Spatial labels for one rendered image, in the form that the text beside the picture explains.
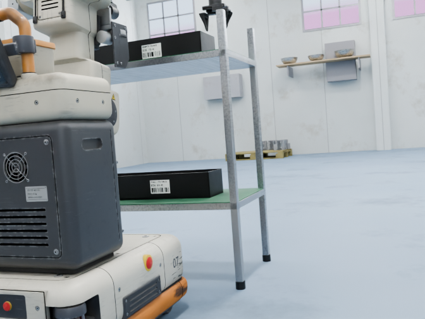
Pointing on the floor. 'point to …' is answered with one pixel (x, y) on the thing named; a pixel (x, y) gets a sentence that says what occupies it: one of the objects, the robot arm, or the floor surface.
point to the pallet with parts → (283, 149)
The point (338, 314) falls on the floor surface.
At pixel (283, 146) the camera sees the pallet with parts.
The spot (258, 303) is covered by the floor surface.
